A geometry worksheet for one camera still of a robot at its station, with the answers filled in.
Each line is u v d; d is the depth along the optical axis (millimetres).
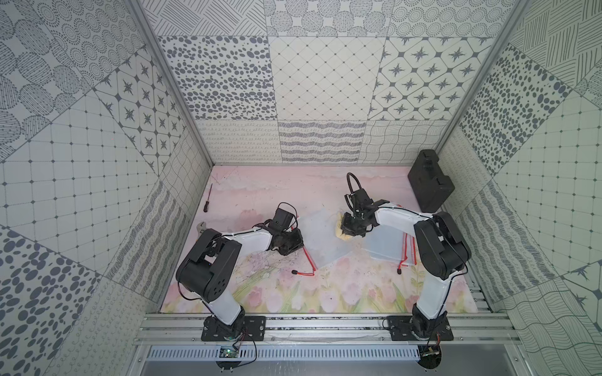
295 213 833
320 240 970
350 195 811
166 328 749
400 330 731
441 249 505
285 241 803
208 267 463
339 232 906
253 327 732
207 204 1043
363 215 731
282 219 761
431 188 918
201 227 976
